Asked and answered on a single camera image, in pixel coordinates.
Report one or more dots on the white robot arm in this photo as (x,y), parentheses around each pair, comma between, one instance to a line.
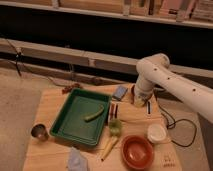
(153,70)

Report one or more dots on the white paper cup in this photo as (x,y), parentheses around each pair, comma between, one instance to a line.
(156,133)

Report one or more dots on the small metal cup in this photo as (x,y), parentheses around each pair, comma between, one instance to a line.
(39,131)

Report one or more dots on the small blue box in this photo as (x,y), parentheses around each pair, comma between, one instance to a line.
(119,92)

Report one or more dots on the green cucumber piece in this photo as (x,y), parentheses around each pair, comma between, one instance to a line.
(92,116)

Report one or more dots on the red and black markers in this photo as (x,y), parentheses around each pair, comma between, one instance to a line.
(112,111)

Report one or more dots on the dark red object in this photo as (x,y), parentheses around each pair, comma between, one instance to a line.
(68,89)

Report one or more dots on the green plastic tray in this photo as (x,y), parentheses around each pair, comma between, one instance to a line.
(70,125)

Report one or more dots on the red-brown bowl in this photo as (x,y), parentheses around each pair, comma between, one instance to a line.
(137,153)

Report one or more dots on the wooden shelf rack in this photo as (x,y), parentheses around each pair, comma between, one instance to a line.
(189,49)

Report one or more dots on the grey-blue cloth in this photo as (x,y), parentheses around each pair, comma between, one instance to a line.
(76,161)

